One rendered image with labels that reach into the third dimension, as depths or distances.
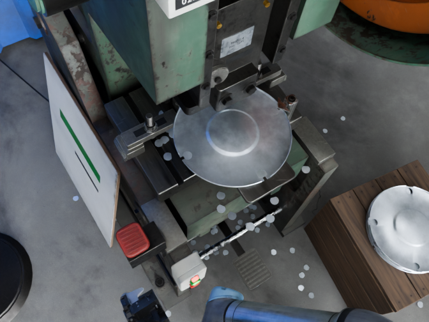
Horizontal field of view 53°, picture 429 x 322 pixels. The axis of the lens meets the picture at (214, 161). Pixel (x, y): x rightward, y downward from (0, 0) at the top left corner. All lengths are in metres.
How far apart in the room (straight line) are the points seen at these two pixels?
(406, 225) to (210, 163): 0.77
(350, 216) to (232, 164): 0.62
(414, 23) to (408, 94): 1.37
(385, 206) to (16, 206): 1.40
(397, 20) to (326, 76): 1.25
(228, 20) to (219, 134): 0.35
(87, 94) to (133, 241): 0.47
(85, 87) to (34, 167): 0.80
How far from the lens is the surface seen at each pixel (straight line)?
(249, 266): 1.58
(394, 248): 1.51
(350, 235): 1.50
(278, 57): 0.90
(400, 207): 1.56
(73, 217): 1.83
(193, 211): 1.10
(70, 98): 1.38
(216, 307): 0.95
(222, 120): 1.05
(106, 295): 1.73
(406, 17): 0.98
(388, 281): 1.50
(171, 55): 0.67
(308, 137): 1.25
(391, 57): 0.99
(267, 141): 1.05
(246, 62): 0.91
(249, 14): 0.80
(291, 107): 1.11
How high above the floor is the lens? 1.69
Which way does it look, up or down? 65 degrees down
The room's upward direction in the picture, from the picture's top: 9 degrees clockwise
